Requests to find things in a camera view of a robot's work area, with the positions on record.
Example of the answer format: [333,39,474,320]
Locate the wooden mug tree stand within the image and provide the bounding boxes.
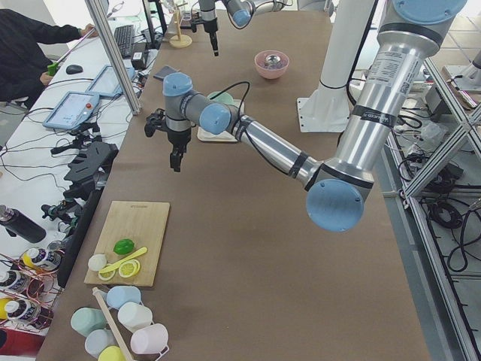
[168,1,192,48]

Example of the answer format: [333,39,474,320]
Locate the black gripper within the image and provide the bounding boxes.
[190,18,219,56]
[144,108,192,172]

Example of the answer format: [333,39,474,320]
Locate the white plastic cup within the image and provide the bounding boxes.
[117,302,153,332]

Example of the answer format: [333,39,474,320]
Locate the black keyboard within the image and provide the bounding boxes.
[113,25,135,59]

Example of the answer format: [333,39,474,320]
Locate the wooden cutting board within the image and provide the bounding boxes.
[84,201,170,287]

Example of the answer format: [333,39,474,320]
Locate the teach pendant tablet near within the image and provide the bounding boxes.
[42,91,100,130]

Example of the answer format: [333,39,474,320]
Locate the pink plastic cup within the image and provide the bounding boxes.
[130,323,169,355]

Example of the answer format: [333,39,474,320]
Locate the grey plastic cup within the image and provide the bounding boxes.
[84,329,116,359]

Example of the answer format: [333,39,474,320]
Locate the green lime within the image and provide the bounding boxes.
[113,238,135,255]

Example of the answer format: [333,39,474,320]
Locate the black computer mouse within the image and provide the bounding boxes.
[65,65,83,75]

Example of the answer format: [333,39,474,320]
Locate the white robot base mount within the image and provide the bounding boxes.
[297,1,377,132]

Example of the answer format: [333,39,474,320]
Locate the teach pendant tablet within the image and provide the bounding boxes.
[86,65,123,99]
[42,91,100,130]

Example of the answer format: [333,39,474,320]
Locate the lemon slice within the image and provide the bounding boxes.
[98,270,116,281]
[118,259,141,278]

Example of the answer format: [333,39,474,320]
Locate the person in black sweater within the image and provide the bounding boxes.
[1,9,98,108]

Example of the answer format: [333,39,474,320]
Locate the green plastic cup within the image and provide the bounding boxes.
[71,308,107,337]

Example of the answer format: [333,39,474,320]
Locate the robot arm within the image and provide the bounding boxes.
[190,0,293,56]
[144,1,464,232]

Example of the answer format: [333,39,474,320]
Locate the teach pendant tablet far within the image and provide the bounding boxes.
[86,65,123,99]

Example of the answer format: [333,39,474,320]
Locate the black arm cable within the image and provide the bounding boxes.
[208,80,252,114]

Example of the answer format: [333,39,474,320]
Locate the white garlic bulb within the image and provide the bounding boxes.
[88,253,107,272]

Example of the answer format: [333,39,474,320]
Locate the cream rabbit serving tray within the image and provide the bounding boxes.
[197,99,244,143]

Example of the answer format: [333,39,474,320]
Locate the green bowl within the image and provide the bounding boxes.
[207,91,234,105]

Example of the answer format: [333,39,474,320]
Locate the pink bowl with ice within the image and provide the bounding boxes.
[254,50,289,80]

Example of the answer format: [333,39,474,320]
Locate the black water bottle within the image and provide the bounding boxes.
[1,205,47,244]

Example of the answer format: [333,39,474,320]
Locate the yellow plastic cup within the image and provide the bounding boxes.
[98,345,126,361]

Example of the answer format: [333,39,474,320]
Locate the aluminium frame post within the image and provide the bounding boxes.
[85,0,141,115]

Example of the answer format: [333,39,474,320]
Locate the grey folded cloth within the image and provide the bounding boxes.
[153,65,178,81]

